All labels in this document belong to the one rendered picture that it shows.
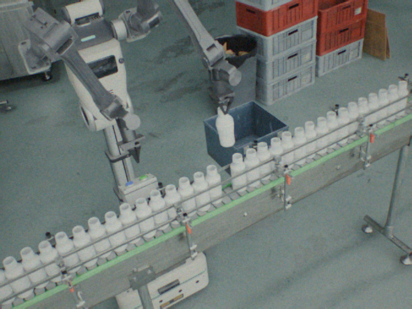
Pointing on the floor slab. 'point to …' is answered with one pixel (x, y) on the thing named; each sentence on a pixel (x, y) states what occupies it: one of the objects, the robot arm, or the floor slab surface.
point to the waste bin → (249, 87)
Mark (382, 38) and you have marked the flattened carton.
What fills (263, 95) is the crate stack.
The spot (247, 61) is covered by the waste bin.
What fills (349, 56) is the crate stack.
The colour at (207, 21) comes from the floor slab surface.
